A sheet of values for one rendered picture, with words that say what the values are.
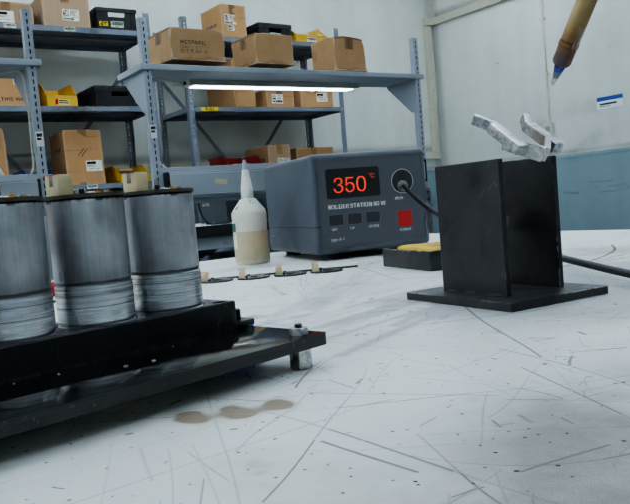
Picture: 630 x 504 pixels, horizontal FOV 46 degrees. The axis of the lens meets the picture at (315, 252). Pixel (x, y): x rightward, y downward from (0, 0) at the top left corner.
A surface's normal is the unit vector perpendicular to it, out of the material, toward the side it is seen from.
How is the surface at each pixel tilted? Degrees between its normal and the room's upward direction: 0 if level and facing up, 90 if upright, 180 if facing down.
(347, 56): 88
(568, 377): 0
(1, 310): 90
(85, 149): 89
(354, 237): 90
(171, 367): 0
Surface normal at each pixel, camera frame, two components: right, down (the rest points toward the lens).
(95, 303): 0.33, 0.04
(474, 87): -0.82, 0.11
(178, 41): 0.62, 0.00
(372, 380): -0.08, -0.99
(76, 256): -0.02, 0.07
